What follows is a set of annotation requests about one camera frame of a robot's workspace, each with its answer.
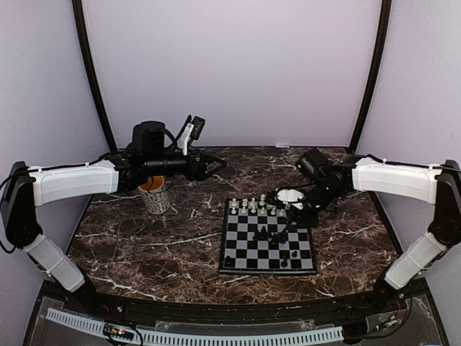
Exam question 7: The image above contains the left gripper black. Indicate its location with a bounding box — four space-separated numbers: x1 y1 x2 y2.
145 144 227 182

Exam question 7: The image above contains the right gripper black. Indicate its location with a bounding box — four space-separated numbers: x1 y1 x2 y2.
286 181 341 231

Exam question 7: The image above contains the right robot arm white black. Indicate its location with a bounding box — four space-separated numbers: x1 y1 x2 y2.
275 148 460 313

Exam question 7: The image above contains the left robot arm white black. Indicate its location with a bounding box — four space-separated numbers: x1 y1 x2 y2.
1 117 227 314

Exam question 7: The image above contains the pile of black chess pieces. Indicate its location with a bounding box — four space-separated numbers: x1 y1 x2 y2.
252 226 288 246

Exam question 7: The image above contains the white rook corner piece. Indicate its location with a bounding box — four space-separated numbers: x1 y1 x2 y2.
231 198 238 214

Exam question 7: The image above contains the black and white chessboard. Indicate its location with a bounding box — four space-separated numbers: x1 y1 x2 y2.
218 198 318 275

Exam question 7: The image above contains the white patterned mug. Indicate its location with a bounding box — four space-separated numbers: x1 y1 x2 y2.
138 176 170 215

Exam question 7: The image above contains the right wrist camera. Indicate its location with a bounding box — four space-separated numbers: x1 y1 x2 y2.
274 188 305 210

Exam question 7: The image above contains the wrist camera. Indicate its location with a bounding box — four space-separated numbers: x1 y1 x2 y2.
274 188 305 210
176 115 206 156

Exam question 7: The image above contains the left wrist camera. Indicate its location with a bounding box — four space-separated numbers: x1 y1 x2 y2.
176 115 206 156

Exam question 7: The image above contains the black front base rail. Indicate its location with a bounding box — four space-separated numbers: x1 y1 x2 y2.
24 279 448 345

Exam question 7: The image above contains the white perforated cable duct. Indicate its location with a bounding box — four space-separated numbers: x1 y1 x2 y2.
45 308 344 345

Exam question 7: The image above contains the black corner frame post left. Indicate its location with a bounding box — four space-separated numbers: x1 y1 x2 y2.
71 0 117 151

